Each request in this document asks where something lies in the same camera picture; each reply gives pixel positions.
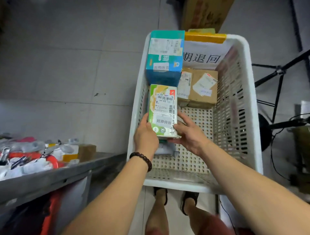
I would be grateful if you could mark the person's left hand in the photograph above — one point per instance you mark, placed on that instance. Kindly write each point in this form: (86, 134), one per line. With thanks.
(145, 140)

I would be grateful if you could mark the person's right hand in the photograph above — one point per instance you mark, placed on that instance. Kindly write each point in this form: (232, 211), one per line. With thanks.
(193, 140)

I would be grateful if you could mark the brown box labelled 0227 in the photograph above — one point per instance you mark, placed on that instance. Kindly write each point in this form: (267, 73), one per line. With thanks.
(205, 96)

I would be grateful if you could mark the taped brown parcel long label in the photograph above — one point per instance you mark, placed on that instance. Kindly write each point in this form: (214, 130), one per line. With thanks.
(185, 84)

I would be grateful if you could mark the blue cardboard box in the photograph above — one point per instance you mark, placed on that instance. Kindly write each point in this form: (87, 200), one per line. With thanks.
(164, 75)

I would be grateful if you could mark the white plastic basket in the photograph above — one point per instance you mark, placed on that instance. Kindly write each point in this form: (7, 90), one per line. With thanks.
(252, 96)

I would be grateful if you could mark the person's right forearm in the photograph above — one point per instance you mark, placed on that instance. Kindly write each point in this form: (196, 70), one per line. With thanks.
(254, 193)

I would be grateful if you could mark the person's left forearm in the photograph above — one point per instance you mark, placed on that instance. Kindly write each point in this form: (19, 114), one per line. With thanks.
(109, 201)

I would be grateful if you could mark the person's black shoe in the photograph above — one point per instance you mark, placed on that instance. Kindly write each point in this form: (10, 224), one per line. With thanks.
(190, 198)
(164, 193)

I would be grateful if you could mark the open brown cardboard box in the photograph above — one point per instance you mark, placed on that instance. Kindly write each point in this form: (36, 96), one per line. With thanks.
(87, 152)

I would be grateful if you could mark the person's red trouser leg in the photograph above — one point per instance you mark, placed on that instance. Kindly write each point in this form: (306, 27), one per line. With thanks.
(218, 227)
(155, 231)

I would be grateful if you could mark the black standing fan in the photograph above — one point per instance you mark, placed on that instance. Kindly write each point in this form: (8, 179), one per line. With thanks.
(264, 133)

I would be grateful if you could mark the white flat board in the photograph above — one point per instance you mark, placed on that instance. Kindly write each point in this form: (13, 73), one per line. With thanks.
(227, 213)

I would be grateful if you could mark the white paper sign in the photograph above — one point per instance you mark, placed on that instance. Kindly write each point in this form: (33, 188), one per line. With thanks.
(205, 48)

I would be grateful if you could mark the red plastic tray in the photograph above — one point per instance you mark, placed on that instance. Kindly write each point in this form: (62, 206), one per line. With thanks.
(52, 161)

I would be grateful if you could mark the yellow tape piece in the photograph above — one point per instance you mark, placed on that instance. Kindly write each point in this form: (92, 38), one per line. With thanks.
(205, 37)

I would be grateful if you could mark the olive brown box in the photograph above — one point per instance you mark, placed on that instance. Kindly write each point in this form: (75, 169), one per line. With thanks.
(302, 150)

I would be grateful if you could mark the small green and white box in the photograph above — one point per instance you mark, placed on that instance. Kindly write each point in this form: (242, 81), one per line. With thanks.
(201, 31)

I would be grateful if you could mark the black tripod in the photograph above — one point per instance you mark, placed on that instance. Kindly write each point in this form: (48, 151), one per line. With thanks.
(279, 71)

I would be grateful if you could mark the tall printed floor carton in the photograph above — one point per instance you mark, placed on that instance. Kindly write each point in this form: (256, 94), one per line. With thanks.
(205, 14)

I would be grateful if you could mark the grey metal rack frame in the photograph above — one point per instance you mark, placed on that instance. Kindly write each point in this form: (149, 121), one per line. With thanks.
(48, 179)

